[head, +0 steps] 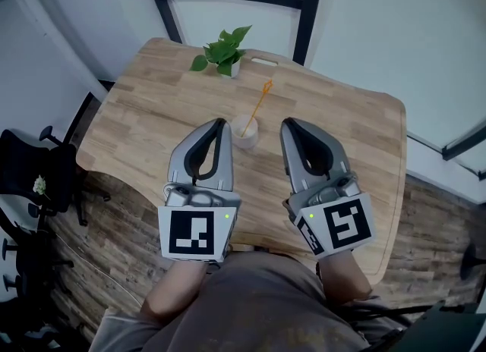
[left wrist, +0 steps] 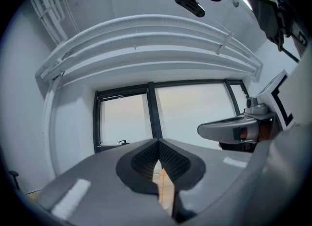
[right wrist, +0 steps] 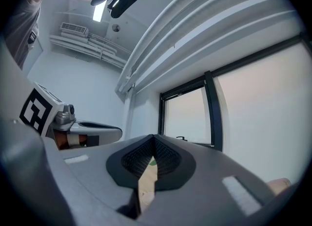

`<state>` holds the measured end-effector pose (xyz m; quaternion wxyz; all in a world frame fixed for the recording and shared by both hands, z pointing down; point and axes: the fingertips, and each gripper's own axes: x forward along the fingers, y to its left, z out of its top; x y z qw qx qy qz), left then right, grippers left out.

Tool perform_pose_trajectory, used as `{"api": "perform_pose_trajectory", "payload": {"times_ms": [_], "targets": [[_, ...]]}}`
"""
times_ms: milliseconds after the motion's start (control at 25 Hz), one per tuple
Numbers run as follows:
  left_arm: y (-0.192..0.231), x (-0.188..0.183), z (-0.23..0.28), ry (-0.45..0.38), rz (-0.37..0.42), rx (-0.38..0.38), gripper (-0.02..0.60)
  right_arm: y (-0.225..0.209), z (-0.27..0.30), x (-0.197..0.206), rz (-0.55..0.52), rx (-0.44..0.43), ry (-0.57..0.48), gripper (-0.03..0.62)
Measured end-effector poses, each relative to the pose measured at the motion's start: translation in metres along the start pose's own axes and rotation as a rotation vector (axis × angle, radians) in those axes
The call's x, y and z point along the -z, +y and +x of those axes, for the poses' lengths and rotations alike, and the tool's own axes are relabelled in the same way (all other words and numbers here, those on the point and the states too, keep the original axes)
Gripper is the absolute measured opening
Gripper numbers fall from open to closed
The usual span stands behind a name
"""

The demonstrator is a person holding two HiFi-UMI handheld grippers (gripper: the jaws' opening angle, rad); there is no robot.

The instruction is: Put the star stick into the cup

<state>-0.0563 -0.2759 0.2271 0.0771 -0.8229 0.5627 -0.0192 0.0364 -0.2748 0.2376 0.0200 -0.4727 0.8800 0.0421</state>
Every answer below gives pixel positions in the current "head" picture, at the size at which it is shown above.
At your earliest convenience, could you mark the thin white floor cable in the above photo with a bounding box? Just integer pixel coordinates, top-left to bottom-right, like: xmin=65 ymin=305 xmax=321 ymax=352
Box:
xmin=45 ymin=225 xmax=142 ymax=306

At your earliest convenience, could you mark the orange star stick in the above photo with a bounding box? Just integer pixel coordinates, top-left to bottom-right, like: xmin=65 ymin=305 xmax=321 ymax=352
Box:
xmin=240 ymin=78 xmax=275 ymax=139

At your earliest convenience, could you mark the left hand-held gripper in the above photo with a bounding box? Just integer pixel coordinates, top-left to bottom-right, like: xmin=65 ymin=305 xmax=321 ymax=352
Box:
xmin=157 ymin=117 xmax=242 ymax=265

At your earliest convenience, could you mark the black round floor object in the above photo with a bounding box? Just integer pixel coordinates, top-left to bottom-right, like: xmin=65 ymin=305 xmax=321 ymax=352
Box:
xmin=459 ymin=243 xmax=486 ymax=281

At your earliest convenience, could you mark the small white flower sprig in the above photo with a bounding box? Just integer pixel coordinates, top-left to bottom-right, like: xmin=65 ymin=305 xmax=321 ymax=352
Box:
xmin=32 ymin=174 xmax=52 ymax=201

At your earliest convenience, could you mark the person's left forearm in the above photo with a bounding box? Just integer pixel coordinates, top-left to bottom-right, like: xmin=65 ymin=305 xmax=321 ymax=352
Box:
xmin=141 ymin=260 xmax=214 ymax=325

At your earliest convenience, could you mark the person's brown clothing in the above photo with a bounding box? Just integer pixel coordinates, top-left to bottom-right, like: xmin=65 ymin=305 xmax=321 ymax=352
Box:
xmin=89 ymin=250 xmax=384 ymax=352

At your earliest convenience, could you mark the white cup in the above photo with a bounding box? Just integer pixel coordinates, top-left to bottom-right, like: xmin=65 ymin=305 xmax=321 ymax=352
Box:
xmin=230 ymin=114 xmax=260 ymax=151

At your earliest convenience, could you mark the black office chair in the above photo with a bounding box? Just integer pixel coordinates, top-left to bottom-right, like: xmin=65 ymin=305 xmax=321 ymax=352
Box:
xmin=0 ymin=125 xmax=112 ymax=227

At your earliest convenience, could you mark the person's right forearm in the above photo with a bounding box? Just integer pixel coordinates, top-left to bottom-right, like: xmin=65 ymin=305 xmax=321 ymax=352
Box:
xmin=316 ymin=249 xmax=374 ymax=305

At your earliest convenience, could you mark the green plant in white pot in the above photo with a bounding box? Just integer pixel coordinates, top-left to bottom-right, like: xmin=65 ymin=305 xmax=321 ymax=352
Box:
xmin=189 ymin=24 xmax=254 ymax=80

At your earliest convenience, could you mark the dark green seat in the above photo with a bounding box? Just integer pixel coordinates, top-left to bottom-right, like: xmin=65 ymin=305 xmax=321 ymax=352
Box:
xmin=387 ymin=300 xmax=486 ymax=352

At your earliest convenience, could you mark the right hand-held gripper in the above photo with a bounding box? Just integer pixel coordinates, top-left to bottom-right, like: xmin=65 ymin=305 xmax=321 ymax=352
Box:
xmin=279 ymin=116 xmax=377 ymax=261

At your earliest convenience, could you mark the black swivel chair base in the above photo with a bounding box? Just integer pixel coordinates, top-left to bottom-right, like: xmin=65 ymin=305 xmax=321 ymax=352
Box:
xmin=0 ymin=206 xmax=75 ymax=352

